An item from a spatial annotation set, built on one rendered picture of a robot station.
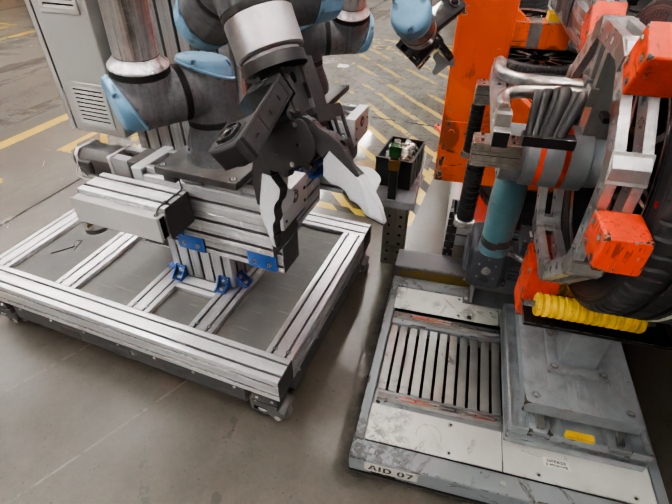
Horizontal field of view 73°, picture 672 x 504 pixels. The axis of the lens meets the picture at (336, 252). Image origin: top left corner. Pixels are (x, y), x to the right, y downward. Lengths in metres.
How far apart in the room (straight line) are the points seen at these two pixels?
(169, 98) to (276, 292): 0.84
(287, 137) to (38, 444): 1.43
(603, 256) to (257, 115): 0.62
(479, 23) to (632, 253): 0.86
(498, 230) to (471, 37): 0.56
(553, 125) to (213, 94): 0.67
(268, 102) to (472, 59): 1.11
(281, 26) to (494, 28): 1.05
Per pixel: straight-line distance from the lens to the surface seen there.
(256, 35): 0.50
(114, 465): 1.60
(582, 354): 1.49
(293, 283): 1.65
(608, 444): 1.49
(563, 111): 0.91
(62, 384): 1.86
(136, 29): 0.97
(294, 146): 0.49
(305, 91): 0.53
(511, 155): 0.93
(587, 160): 1.10
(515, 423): 1.45
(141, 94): 0.99
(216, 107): 1.06
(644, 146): 0.91
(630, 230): 0.88
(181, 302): 1.66
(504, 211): 1.30
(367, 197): 0.46
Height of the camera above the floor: 1.31
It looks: 38 degrees down
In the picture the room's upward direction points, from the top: straight up
